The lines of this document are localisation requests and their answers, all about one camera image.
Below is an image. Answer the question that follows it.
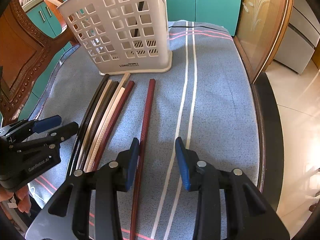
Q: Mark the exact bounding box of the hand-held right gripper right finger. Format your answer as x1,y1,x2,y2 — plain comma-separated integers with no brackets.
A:
174,136,290,240

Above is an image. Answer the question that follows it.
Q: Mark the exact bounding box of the teal cabinet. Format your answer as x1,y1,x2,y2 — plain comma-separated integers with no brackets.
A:
25,0,243,39

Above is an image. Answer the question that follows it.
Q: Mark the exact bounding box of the black cable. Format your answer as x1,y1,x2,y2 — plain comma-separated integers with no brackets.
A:
172,26,227,30

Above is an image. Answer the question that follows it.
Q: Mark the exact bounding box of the carved wooden chair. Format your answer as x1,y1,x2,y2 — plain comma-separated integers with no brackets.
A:
0,0,80,123

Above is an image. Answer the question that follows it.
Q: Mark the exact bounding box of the dark red chopstick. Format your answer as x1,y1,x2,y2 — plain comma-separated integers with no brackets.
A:
94,81,135,172
129,79,156,240

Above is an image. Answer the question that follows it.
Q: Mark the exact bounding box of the white plastic utensil basket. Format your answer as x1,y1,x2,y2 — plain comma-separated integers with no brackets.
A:
57,0,173,77

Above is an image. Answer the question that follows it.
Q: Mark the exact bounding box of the blue striped cloth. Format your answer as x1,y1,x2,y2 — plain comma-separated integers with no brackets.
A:
27,20,259,240

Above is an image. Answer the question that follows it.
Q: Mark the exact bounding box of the white cabinet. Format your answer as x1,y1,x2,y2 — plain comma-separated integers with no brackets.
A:
272,0,320,74

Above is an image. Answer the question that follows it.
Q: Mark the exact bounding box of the person's left hand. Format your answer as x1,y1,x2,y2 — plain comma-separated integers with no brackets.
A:
0,186,32,214

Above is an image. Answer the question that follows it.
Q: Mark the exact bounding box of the wooden framed glass door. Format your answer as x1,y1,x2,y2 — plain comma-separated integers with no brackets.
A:
234,0,294,84

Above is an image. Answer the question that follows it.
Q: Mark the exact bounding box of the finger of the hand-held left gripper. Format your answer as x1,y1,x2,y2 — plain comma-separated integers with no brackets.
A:
0,115,62,137
9,121,79,153

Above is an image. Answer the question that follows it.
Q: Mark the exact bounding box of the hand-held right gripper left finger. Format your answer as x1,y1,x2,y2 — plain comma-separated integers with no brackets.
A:
25,137,140,240

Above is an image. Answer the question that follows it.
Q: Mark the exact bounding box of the black chopstick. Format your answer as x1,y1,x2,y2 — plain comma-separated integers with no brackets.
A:
135,0,146,39
71,74,111,174

